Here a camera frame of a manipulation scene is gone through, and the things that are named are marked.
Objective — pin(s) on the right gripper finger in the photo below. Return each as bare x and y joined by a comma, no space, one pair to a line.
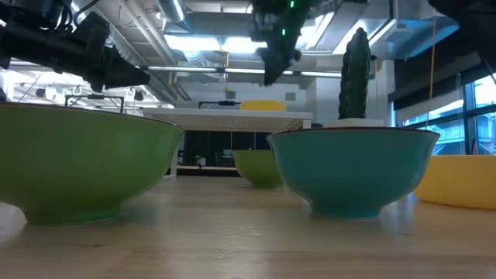
275,66

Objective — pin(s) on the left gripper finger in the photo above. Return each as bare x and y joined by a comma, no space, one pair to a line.
124,71

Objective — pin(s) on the green bowl red floral inside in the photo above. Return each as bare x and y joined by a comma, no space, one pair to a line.
77,162
255,166

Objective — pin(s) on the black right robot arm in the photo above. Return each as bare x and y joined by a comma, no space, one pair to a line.
472,23

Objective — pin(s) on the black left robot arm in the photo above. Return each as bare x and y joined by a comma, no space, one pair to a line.
42,9

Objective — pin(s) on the black ceiling spotlight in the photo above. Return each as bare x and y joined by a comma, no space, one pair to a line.
40,92
138,95

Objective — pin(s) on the plain yellow bowl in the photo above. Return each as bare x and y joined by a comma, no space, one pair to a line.
262,105
461,182

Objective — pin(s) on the long ceiling tube light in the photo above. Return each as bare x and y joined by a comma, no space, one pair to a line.
232,70

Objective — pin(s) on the bright ceiling light panel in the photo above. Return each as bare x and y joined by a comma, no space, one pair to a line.
201,42

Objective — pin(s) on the green cactus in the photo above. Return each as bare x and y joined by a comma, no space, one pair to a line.
354,77

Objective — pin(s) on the white hexagonal plant pot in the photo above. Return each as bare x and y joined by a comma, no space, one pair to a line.
354,122

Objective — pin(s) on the teal bowl blue floral inside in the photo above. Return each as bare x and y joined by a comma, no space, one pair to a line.
348,170

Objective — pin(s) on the black background desk frame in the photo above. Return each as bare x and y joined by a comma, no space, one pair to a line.
219,103

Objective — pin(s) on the silver round ceiling duct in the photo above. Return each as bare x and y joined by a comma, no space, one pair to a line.
172,9

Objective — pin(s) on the dark window frame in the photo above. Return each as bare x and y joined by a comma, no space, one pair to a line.
470,112

